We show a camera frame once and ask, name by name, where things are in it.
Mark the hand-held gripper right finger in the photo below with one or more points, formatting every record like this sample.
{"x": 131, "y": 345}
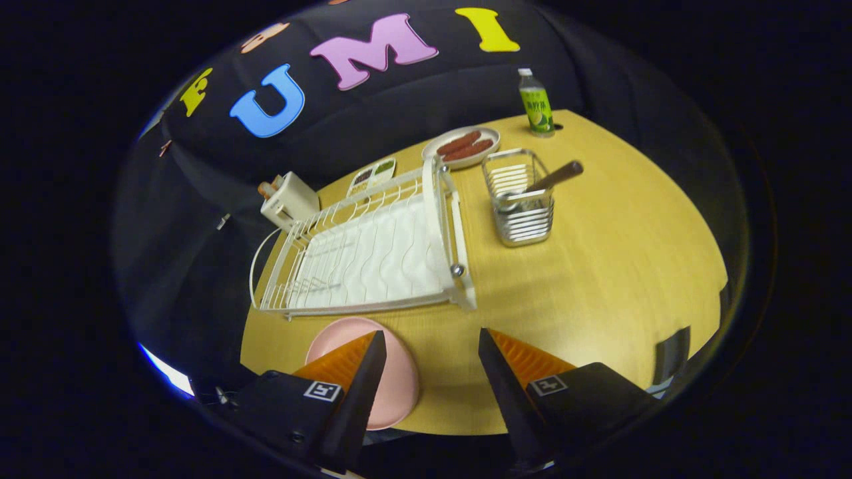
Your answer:
{"x": 506, "y": 392}

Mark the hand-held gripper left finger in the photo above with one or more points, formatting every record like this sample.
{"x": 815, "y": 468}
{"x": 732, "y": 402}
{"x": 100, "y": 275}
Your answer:
{"x": 359, "y": 399}

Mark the pink plate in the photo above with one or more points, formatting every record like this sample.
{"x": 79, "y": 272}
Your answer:
{"x": 399, "y": 379}

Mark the white dish rack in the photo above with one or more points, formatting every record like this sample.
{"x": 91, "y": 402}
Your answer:
{"x": 386, "y": 253}

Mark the white plate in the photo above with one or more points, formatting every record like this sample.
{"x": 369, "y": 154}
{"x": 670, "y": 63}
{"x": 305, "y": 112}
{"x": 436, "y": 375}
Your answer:
{"x": 432, "y": 154}

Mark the computer monitor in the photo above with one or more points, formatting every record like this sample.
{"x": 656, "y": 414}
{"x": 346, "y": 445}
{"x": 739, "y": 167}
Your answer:
{"x": 166, "y": 372}

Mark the white toaster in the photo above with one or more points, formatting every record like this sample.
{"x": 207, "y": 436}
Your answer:
{"x": 293, "y": 203}

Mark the white divided condiment tray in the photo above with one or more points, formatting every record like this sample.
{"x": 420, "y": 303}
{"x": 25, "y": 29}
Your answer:
{"x": 373, "y": 176}

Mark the white clip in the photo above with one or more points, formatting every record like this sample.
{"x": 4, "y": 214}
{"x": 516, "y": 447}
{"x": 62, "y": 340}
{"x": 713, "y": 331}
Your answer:
{"x": 223, "y": 221}

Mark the toast slice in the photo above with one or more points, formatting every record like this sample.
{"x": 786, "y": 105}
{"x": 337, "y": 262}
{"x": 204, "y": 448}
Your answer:
{"x": 266, "y": 191}
{"x": 276, "y": 181}

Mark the red sausage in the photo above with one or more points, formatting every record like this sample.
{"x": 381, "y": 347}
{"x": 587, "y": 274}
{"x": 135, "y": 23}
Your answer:
{"x": 459, "y": 142}
{"x": 469, "y": 151}

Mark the green drink bottle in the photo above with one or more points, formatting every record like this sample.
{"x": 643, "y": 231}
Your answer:
{"x": 536, "y": 106}

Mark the black backdrop cloth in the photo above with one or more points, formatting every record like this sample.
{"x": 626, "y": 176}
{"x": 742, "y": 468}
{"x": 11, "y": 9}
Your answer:
{"x": 399, "y": 106}

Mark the pink clip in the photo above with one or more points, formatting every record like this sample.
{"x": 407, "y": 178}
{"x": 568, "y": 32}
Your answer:
{"x": 165, "y": 148}

